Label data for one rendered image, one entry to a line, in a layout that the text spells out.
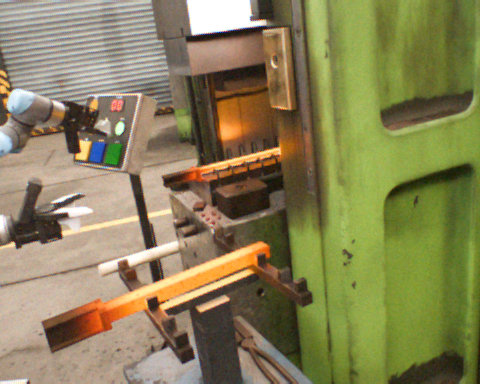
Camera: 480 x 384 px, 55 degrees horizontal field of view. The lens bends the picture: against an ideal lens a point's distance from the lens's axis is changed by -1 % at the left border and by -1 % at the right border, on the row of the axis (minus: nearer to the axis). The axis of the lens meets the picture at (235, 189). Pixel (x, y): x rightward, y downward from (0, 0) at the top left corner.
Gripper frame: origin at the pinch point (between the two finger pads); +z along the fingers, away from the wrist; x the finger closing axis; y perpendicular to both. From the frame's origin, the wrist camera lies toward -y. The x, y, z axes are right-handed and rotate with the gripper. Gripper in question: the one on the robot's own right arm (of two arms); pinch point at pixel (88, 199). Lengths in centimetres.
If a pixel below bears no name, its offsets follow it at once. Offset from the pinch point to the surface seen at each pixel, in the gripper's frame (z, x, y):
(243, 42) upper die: 46, 8, -33
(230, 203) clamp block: 31.3, 19.6, 4.1
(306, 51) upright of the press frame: 45, 38, -30
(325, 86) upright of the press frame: 45, 43, -24
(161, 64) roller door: 235, -759, 8
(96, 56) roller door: 123, -781, -24
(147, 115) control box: 29, -43, -12
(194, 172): 29.1, 1.2, -0.4
